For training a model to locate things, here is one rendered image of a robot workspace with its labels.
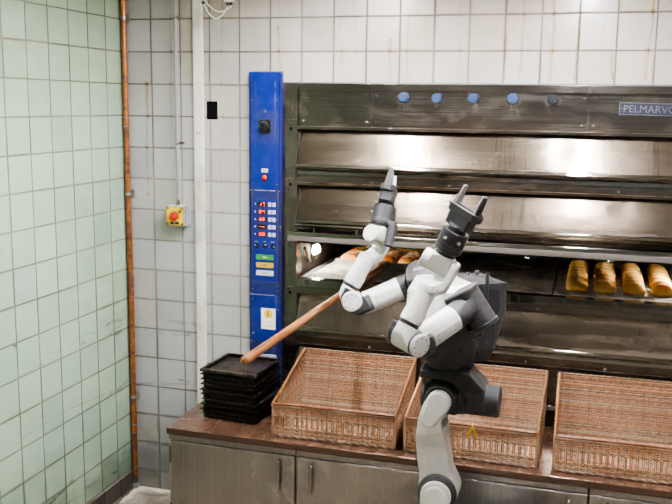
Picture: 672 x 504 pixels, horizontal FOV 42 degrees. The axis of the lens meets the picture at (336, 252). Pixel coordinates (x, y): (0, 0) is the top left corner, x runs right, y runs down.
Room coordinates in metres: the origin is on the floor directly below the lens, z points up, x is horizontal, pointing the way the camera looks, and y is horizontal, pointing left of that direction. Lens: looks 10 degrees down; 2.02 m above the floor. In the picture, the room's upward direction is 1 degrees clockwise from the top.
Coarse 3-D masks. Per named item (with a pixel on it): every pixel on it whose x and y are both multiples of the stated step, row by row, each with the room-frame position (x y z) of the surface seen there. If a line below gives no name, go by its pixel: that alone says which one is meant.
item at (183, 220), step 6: (174, 204) 4.30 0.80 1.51; (180, 204) 4.30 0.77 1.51; (168, 210) 4.25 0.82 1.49; (174, 210) 4.24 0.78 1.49; (186, 210) 4.25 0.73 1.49; (168, 216) 4.25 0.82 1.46; (180, 216) 4.23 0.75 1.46; (186, 216) 4.25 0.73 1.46; (168, 222) 4.25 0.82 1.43; (174, 222) 4.24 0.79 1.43; (180, 222) 4.23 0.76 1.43; (186, 222) 4.25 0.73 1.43
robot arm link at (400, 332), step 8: (416, 288) 2.72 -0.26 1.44; (416, 296) 2.69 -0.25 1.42; (424, 296) 2.69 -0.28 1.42; (408, 304) 2.70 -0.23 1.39; (416, 304) 2.68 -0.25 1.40; (424, 304) 2.68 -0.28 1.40; (408, 312) 2.68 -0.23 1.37; (416, 312) 2.67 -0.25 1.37; (424, 312) 2.68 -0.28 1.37; (400, 320) 2.69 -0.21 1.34; (408, 320) 2.67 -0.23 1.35; (416, 320) 2.67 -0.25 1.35; (392, 328) 2.72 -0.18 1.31; (400, 328) 2.67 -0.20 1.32; (408, 328) 2.66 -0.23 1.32; (416, 328) 2.68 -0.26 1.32; (392, 336) 2.71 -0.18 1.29; (400, 336) 2.67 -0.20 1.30; (408, 336) 2.66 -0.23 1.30; (392, 344) 2.74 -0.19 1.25; (400, 344) 2.68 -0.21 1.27; (408, 352) 2.66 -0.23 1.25
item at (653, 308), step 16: (336, 288) 4.09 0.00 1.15; (368, 288) 4.04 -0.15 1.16; (544, 304) 3.82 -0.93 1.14; (560, 304) 3.80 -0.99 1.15; (576, 304) 3.78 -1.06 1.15; (592, 304) 3.76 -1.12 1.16; (608, 304) 3.74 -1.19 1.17; (624, 304) 3.72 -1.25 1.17; (640, 304) 3.70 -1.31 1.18; (656, 304) 3.69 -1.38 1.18
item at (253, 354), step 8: (368, 272) 4.16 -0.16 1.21; (376, 272) 4.24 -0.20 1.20; (336, 296) 3.65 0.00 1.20; (320, 304) 3.49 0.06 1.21; (328, 304) 3.53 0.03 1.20; (312, 312) 3.36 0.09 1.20; (320, 312) 3.44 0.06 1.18; (296, 320) 3.23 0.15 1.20; (304, 320) 3.26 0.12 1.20; (288, 328) 3.12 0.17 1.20; (296, 328) 3.17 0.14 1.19; (272, 336) 3.00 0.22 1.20; (280, 336) 3.03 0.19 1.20; (264, 344) 2.90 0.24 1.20; (272, 344) 2.95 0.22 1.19; (248, 352) 2.80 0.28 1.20; (256, 352) 2.82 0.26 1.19; (248, 360) 2.76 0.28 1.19
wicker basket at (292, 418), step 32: (320, 352) 4.07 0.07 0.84; (352, 352) 4.03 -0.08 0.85; (288, 384) 3.86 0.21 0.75; (320, 384) 4.03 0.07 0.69; (352, 384) 3.99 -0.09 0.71; (384, 384) 3.95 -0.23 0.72; (288, 416) 3.63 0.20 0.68; (320, 416) 3.59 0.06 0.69; (352, 416) 3.55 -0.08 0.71; (384, 416) 3.51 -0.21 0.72; (384, 448) 3.51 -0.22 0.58
